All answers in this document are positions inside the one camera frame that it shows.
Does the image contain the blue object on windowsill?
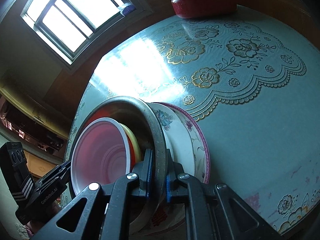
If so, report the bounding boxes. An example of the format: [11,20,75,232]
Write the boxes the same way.
[118,3,136,17]

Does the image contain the white plate red characters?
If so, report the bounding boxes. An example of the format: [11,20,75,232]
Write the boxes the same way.
[148,103,195,175]

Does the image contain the small white rose dish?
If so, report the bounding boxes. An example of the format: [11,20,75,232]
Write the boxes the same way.
[163,130,175,161]

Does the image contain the wooden cabinet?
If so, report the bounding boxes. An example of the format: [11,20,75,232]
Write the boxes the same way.
[1,77,70,178]

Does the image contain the large purple floral plate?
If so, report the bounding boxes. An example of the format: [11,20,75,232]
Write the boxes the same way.
[160,102,210,184]

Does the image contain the floral plastic tablecloth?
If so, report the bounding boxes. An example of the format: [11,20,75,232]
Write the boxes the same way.
[65,6,319,236]

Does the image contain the red plastic bowl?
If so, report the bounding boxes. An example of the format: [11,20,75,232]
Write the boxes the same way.
[71,118,136,194]

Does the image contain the stainless steel bowl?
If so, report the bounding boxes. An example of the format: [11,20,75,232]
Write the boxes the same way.
[70,96,168,234]

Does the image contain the red pot with lid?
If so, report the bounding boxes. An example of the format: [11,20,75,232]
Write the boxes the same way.
[171,0,238,19]

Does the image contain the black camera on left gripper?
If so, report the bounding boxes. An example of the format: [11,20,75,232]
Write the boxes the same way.
[1,142,35,206]

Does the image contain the window with frame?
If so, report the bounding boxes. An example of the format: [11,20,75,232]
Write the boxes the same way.
[21,0,152,70]

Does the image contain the yellow bowl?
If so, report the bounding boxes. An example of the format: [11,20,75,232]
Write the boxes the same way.
[120,124,142,165]

